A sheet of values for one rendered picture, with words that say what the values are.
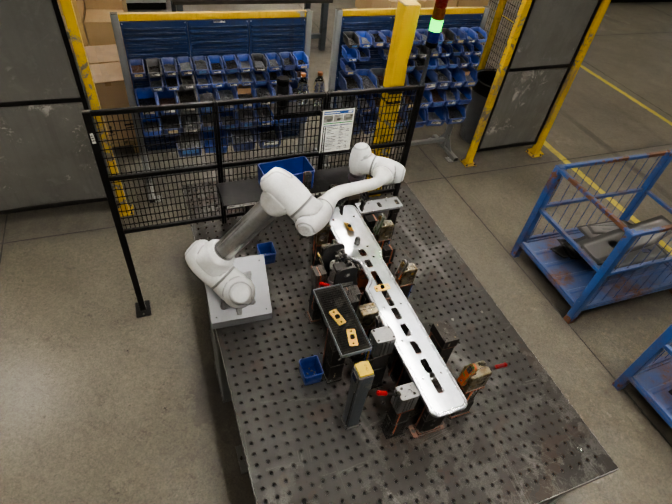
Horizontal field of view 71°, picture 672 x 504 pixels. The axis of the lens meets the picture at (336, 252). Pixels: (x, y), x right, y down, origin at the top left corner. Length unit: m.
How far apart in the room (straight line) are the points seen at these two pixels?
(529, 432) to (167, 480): 1.92
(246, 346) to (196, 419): 0.76
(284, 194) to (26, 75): 2.36
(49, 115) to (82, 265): 1.10
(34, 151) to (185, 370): 1.97
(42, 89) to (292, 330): 2.39
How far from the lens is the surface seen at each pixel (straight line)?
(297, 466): 2.26
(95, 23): 6.12
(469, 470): 2.40
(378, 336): 2.12
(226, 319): 2.57
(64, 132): 4.06
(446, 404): 2.15
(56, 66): 3.82
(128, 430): 3.20
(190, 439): 3.10
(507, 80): 5.13
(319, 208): 1.97
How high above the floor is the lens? 2.81
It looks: 44 degrees down
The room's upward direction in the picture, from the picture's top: 8 degrees clockwise
